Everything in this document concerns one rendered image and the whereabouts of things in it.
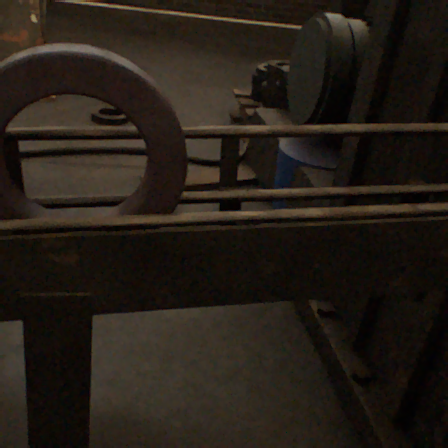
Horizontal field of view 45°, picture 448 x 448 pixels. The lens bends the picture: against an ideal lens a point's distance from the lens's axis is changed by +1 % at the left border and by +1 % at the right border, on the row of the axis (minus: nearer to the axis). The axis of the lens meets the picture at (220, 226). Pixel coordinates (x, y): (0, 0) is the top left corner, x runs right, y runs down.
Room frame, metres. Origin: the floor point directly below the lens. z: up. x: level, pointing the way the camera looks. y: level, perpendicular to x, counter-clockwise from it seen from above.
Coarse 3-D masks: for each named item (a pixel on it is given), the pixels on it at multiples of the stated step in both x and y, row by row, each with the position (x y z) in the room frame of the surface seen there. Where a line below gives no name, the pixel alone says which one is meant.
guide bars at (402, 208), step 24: (120, 216) 0.40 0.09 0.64; (144, 216) 0.40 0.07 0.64; (168, 216) 0.41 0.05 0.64; (192, 216) 0.41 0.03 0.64; (216, 216) 0.42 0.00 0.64; (240, 216) 0.42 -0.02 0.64; (264, 216) 0.43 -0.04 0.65; (288, 216) 0.43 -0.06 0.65; (312, 216) 0.44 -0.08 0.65; (336, 216) 0.44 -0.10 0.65; (360, 216) 0.45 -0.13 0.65; (384, 216) 0.45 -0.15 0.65; (408, 216) 0.46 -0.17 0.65
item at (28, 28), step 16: (0, 0) 2.73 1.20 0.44; (16, 0) 2.74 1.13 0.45; (32, 0) 2.75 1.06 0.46; (0, 16) 2.73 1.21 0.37; (16, 16) 2.74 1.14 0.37; (32, 16) 2.75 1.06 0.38; (0, 32) 2.72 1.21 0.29; (16, 32) 2.74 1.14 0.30; (32, 32) 2.76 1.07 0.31; (0, 48) 2.72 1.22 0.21; (16, 48) 2.74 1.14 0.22
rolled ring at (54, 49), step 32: (0, 64) 0.41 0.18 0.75; (32, 64) 0.40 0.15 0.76; (64, 64) 0.40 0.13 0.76; (96, 64) 0.41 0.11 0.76; (128, 64) 0.43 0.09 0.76; (0, 96) 0.39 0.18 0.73; (32, 96) 0.40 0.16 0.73; (96, 96) 0.41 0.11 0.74; (128, 96) 0.41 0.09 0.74; (160, 96) 0.42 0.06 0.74; (0, 128) 0.39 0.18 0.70; (160, 128) 0.42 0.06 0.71; (0, 160) 0.40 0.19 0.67; (160, 160) 0.42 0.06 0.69; (0, 192) 0.39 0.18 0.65; (160, 192) 0.42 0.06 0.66
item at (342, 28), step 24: (312, 24) 1.88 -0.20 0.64; (336, 24) 1.79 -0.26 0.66; (360, 24) 1.85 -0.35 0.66; (312, 48) 1.83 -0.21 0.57; (336, 48) 1.72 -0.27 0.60; (360, 48) 1.75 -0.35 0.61; (312, 72) 1.79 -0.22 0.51; (336, 72) 1.69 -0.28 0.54; (288, 96) 1.97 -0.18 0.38; (312, 96) 1.75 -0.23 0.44; (336, 96) 1.69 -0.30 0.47; (264, 120) 2.07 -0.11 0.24; (288, 120) 2.10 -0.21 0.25; (312, 120) 1.76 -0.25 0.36; (336, 120) 1.76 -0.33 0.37; (264, 144) 2.00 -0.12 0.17; (336, 144) 1.86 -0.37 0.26; (264, 168) 1.95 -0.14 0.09; (312, 168) 1.61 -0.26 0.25
